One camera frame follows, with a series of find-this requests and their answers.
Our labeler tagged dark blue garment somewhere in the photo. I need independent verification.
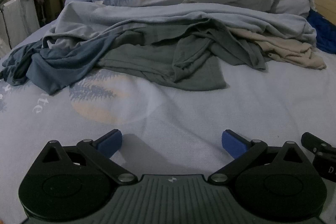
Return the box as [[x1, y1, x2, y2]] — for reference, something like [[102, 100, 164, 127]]
[[0, 40, 116, 95]]

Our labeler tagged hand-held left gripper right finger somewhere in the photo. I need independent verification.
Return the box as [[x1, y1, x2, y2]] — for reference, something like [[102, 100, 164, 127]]
[[207, 130, 311, 185]]

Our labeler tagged beige garment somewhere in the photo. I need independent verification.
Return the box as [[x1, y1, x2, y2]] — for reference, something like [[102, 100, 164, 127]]
[[228, 27, 327, 70]]

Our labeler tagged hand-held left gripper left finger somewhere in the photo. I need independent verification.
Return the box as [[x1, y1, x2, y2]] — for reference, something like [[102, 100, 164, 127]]
[[34, 129, 138, 185]]

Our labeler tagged light blue garment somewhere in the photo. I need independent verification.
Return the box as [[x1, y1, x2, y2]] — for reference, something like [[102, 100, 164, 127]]
[[42, 2, 317, 51]]

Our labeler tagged white radiator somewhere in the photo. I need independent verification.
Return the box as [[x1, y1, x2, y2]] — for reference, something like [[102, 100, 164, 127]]
[[3, 0, 40, 48]]

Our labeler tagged printed light blue bed sheet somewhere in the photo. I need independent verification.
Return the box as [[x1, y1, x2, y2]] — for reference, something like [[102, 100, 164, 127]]
[[0, 21, 336, 180]]

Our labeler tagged royal blue cloth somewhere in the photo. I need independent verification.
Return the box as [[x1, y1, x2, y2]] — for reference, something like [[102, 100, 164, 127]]
[[307, 9, 336, 54]]

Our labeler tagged grey-green shirt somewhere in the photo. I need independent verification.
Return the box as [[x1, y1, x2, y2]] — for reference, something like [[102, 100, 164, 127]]
[[97, 18, 266, 90]]

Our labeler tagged dark wooden bedside shelf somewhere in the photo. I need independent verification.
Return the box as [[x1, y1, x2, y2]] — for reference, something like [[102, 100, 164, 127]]
[[39, 0, 64, 28]]

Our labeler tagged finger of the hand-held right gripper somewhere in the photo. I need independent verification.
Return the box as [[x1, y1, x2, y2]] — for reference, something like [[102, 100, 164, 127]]
[[301, 132, 336, 155]]

